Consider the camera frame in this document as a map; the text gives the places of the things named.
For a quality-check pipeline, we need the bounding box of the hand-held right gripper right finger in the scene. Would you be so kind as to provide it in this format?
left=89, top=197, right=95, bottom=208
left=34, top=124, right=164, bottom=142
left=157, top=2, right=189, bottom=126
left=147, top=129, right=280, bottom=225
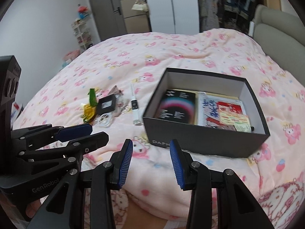
left=169, top=139, right=275, bottom=229

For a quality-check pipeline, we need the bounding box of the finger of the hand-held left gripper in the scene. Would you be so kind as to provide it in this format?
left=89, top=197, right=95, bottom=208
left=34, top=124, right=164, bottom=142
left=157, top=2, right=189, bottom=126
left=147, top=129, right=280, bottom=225
left=11, top=123, right=93, bottom=149
left=17, top=131, right=109, bottom=164

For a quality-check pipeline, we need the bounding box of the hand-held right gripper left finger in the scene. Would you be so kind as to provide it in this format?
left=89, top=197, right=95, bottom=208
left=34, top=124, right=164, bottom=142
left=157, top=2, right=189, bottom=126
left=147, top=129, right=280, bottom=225
left=26, top=138, right=134, bottom=229

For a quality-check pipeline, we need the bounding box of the black cardboard box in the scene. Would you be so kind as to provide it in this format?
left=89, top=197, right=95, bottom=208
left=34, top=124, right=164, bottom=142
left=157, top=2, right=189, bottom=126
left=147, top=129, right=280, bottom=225
left=142, top=67, right=271, bottom=158

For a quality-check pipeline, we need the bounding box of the dark rainbow screen protector package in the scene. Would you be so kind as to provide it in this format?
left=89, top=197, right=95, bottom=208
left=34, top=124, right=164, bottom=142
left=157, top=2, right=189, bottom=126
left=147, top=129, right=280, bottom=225
left=154, top=89, right=196, bottom=125

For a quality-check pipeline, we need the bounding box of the person's left hand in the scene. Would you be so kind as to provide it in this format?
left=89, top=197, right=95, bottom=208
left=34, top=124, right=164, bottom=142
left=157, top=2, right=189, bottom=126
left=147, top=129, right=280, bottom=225
left=25, top=197, right=45, bottom=220

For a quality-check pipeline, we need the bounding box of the yellow snack packet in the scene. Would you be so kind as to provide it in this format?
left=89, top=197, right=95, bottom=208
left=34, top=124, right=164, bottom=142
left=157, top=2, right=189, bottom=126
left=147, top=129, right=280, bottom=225
left=81, top=104, right=96, bottom=123

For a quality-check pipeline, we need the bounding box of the clear phone case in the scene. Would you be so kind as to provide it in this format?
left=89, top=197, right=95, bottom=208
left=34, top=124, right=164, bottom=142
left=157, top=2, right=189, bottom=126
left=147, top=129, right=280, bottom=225
left=92, top=113, right=115, bottom=127

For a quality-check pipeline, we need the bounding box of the small black framed box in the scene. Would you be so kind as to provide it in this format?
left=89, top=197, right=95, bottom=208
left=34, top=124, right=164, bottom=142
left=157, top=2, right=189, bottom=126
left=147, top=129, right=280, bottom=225
left=95, top=95, right=117, bottom=117

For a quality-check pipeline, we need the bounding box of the green snack packet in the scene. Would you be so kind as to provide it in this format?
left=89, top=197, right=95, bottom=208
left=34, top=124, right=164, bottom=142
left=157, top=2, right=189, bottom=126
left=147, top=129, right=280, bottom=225
left=88, top=88, right=99, bottom=106

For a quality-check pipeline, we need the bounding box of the white smartwatch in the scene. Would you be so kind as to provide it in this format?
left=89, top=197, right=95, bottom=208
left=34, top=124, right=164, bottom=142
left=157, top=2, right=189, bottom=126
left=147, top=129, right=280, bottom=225
left=130, top=84, right=143, bottom=126

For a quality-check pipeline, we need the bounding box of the blue and white packet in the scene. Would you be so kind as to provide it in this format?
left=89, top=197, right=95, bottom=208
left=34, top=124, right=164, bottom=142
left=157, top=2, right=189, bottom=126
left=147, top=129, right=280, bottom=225
left=197, top=93, right=227, bottom=127

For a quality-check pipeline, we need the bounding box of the pink plush toy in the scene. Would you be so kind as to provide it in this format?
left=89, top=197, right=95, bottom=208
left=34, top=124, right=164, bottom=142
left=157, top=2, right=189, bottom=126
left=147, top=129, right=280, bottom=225
left=62, top=50, right=81, bottom=66

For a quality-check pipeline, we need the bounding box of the yellow labelled packet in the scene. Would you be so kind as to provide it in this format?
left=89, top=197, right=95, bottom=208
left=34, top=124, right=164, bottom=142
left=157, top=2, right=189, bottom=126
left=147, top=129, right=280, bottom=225
left=219, top=114, right=251, bottom=133

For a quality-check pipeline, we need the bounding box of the red packet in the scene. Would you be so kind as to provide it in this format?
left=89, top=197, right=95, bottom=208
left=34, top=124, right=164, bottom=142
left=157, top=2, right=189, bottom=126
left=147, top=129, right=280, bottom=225
left=217, top=101, right=247, bottom=118

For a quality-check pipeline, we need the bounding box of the yellow screen protector package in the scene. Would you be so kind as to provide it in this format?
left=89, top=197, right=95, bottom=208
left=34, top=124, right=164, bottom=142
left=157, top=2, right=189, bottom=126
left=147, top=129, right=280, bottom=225
left=200, top=91, right=241, bottom=101

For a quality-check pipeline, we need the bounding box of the white shelf rack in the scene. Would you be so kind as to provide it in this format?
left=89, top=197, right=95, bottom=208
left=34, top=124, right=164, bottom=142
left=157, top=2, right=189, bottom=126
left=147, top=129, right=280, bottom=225
left=71, top=19, right=94, bottom=53

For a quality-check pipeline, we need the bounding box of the pink printed pajamas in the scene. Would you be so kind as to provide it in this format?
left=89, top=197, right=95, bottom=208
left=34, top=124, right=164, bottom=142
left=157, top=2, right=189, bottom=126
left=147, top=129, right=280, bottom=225
left=80, top=179, right=305, bottom=229

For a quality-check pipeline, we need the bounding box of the pink printed blanket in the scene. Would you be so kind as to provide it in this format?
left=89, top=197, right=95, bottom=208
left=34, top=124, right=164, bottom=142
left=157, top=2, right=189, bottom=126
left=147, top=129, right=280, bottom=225
left=12, top=27, right=305, bottom=220

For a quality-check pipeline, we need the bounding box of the red and blue plush toy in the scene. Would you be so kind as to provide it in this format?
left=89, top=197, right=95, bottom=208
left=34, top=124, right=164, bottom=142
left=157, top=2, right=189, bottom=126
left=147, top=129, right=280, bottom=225
left=77, top=3, right=90, bottom=19

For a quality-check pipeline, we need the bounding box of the grey door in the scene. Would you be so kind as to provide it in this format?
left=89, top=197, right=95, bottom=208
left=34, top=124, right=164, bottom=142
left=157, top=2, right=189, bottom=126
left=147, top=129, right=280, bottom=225
left=86, top=0, right=127, bottom=44

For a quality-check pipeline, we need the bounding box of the brown cabinet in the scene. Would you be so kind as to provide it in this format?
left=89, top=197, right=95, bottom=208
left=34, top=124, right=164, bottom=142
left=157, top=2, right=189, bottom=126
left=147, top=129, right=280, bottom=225
left=120, top=0, right=152, bottom=34

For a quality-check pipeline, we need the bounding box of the beige handbag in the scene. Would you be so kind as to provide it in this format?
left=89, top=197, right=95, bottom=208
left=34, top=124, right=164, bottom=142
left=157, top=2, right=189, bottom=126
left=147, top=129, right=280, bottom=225
left=132, top=1, right=148, bottom=11

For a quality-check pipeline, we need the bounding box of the white wardrobe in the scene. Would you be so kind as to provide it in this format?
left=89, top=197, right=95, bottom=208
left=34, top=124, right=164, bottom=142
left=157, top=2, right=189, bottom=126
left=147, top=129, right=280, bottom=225
left=143, top=0, right=201, bottom=35

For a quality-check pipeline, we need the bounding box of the dark open closet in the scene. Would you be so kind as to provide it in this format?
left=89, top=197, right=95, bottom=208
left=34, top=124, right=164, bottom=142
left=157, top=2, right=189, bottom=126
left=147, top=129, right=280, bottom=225
left=195, top=0, right=262, bottom=32

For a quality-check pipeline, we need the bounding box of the brown plush keychain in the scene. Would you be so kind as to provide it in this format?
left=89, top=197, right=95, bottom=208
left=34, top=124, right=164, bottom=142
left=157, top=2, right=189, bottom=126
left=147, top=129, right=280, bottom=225
left=110, top=85, right=124, bottom=99

